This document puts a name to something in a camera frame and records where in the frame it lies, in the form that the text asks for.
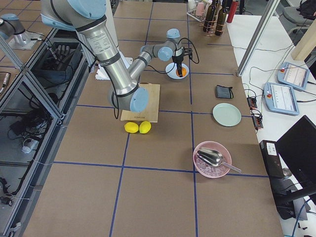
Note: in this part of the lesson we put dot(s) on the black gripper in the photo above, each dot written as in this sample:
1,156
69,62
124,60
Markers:
177,59

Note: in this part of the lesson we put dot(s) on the orange mandarin fruit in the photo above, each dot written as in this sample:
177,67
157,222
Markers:
184,71

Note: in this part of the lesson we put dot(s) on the light blue plate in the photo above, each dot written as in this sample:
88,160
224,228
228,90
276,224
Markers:
171,71

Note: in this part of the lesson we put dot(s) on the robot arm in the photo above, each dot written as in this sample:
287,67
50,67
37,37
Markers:
88,17

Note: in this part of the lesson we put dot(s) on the light green plate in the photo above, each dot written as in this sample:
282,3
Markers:
226,114

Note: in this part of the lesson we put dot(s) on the folded grey cloth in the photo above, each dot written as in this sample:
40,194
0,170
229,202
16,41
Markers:
224,92

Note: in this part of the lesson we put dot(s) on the bamboo cutting board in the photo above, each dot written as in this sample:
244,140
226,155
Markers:
151,111

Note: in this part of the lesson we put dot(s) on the pink cup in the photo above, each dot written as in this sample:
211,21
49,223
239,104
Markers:
200,9

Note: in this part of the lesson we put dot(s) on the yellow lemon lower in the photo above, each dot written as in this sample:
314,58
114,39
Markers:
145,127

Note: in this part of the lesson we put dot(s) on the yellow lemon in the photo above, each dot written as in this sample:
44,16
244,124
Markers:
131,127
145,127

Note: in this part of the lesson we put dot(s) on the yellow lemon upper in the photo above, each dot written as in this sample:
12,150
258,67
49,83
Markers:
131,127

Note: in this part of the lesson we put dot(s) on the red bottle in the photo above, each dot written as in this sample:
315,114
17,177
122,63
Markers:
232,11

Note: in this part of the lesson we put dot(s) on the metal ice scoop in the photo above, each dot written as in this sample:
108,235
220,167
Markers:
214,158

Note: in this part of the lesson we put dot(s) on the pink bowl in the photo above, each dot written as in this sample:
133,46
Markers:
214,146

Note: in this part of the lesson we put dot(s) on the teach pendant near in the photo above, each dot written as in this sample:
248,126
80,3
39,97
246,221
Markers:
280,98

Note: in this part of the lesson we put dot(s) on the teach pendant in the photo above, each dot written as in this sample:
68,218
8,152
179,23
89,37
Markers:
293,75
280,98

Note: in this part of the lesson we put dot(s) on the clear ice cubes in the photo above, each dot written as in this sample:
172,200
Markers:
209,171

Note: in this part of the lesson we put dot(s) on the teach pendant far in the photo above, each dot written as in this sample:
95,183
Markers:
293,75

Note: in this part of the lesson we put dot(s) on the black computer box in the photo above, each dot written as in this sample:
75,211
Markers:
271,159

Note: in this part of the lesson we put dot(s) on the black monitor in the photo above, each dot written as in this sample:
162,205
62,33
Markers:
297,147

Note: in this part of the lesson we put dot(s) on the copper wire bottle rack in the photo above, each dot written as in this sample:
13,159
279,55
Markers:
219,5

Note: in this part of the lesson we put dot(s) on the white wire cup rack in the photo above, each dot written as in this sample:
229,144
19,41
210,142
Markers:
192,10

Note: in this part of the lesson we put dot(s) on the aluminium frame post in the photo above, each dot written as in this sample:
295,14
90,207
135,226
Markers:
262,25

